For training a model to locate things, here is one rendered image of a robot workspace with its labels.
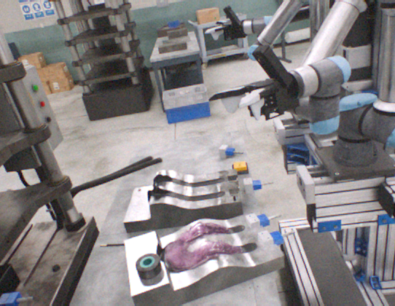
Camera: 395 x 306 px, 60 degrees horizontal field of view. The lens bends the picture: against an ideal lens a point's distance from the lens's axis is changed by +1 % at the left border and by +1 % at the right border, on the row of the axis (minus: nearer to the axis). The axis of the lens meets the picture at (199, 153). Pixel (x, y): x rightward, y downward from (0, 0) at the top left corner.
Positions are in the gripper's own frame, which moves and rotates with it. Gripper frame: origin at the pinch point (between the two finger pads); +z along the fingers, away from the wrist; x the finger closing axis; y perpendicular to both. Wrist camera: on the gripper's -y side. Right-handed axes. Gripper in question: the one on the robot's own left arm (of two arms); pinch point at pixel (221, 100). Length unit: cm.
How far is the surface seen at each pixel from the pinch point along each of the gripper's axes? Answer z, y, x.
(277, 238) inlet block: -19, 57, 18
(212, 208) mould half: -8, 52, 47
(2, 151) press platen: 56, 9, 67
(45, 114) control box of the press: 41, 6, 111
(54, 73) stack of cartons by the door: 23, 6, 727
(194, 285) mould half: 14, 58, 17
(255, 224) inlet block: -17, 55, 29
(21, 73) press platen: 41, -15, 74
